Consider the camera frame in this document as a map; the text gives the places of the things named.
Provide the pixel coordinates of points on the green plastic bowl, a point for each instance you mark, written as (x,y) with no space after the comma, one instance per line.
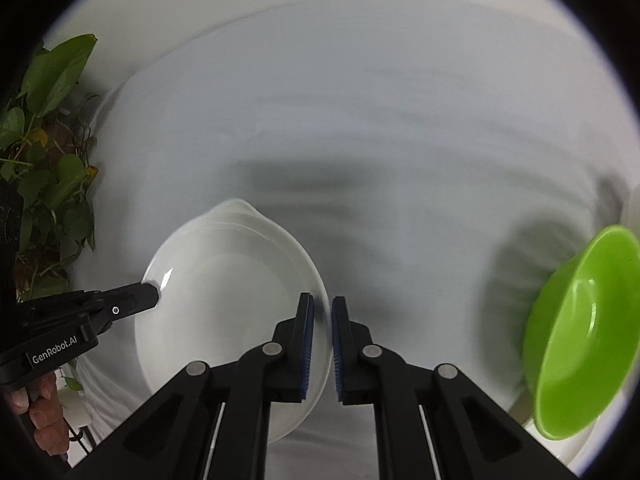
(585,340)

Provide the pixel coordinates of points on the green leafy potted plant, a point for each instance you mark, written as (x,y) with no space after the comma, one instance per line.
(50,80)

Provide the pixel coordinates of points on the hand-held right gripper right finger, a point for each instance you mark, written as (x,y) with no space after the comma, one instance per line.
(340,345)

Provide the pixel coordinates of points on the person's left hand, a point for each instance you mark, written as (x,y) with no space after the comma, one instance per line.
(47,417)

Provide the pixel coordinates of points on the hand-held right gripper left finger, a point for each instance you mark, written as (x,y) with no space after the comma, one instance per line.
(306,340)

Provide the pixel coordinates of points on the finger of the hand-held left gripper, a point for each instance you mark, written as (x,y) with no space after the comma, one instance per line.
(132,300)

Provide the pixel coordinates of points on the white tablecloth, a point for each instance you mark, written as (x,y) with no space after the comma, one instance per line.
(360,110)

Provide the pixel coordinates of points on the white plant pot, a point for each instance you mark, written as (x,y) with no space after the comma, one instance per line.
(75,407)

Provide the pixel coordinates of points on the white deep plate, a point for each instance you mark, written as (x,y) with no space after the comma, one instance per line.
(225,280)

